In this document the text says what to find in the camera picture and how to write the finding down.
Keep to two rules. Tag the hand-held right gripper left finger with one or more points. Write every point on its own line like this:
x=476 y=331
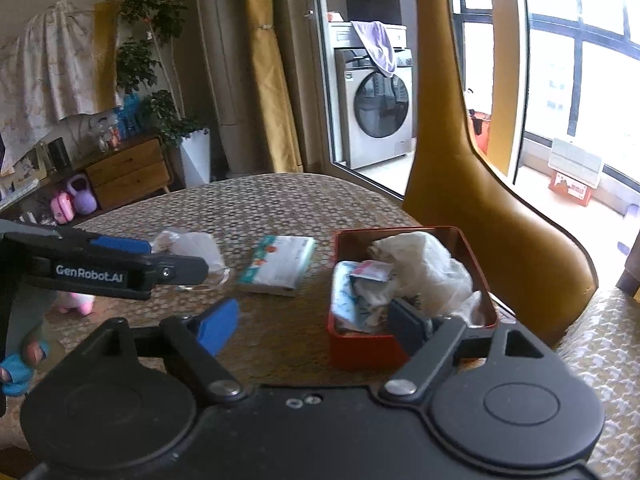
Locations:
x=220 y=325

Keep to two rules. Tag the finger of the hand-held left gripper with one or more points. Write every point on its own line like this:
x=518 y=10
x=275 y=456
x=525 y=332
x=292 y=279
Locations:
x=170 y=270
x=120 y=246

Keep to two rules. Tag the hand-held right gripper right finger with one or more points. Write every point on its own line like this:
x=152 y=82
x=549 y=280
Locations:
x=405 y=325

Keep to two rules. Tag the red tin box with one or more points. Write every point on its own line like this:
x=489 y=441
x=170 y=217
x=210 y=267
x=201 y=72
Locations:
x=360 y=350

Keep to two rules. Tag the white plastic bag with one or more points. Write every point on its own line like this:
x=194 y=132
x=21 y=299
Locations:
x=425 y=265

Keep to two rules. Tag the person's left hand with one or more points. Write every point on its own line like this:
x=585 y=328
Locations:
x=32 y=352

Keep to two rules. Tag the clear plastic bag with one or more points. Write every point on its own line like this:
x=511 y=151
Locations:
x=195 y=247

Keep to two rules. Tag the pink toy case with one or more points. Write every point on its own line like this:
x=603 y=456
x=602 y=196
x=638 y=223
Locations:
x=62 y=207

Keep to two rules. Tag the purple kettlebell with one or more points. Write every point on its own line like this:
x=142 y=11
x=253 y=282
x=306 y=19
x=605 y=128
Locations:
x=85 y=202

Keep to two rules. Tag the small red white packet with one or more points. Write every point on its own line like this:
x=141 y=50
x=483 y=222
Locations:
x=375 y=271

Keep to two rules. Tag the pale blue wipes packet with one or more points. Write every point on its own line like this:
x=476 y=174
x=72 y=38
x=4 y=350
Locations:
x=345 y=295

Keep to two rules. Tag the white bunny plush toy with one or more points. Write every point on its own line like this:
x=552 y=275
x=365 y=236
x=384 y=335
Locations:
x=80 y=302

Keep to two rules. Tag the wooden sideboard with drawers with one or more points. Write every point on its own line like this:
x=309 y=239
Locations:
x=130 y=170

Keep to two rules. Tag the green white tissue pack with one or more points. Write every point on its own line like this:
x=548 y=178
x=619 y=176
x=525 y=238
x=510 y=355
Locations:
x=280 y=260

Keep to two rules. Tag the black cylinder speaker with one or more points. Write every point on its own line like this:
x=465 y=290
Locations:
x=60 y=152

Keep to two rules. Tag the clear toy package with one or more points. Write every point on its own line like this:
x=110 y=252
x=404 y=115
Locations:
x=107 y=135

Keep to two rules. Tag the white tall planter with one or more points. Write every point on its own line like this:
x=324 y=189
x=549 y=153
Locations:
x=195 y=160

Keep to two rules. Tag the blue bottles pack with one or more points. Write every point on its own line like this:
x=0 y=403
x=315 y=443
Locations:
x=131 y=115

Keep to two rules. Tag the mustard leather chair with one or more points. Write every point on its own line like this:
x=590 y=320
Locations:
x=500 y=220

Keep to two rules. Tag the floral draped cloth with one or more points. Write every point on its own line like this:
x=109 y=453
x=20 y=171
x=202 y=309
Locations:
x=50 y=75

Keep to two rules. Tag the yellow fabric panel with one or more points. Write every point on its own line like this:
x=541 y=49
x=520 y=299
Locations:
x=107 y=60

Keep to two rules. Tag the houndstooth seat cushion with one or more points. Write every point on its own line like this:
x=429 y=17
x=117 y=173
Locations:
x=610 y=360

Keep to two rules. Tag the yellow curtain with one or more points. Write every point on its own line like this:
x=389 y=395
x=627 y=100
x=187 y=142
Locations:
x=270 y=85

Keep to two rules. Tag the red cardboard box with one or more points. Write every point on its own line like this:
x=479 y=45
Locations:
x=570 y=192

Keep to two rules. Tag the beige standing air conditioner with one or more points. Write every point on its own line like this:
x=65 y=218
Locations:
x=225 y=60

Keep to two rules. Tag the white washing machine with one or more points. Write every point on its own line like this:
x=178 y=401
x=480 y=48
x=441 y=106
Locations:
x=380 y=105

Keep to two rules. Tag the white crate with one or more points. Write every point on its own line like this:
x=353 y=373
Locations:
x=575 y=157

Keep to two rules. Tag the green potted tree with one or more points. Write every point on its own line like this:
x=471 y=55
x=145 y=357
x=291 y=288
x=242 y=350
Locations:
x=145 y=5

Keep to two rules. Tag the mustard giraffe statue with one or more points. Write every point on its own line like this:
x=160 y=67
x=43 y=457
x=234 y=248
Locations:
x=510 y=85

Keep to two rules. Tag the purple cloth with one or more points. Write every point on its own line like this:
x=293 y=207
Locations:
x=380 y=45

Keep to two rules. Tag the photo frame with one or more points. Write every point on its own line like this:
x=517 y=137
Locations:
x=29 y=162

